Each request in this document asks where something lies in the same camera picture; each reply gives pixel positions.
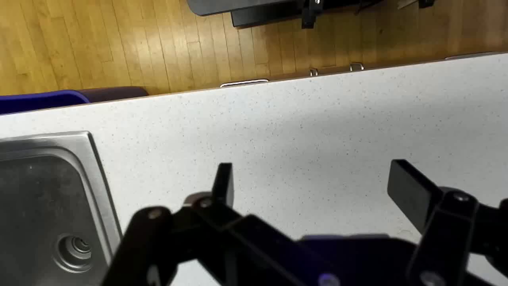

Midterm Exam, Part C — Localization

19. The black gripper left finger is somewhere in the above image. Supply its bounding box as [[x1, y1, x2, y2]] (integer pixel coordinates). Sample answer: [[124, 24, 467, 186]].
[[184, 162, 234, 208]]

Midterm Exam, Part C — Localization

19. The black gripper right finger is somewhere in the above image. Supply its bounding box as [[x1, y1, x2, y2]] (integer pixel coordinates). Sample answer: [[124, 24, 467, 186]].
[[386, 159, 508, 251]]

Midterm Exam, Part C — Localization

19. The stainless steel sink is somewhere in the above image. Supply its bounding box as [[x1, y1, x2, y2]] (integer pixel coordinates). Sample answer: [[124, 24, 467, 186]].
[[0, 132, 121, 286]]

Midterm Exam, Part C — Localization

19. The blue bin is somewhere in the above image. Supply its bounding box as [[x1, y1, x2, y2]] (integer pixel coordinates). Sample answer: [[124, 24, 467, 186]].
[[0, 90, 89, 114]]

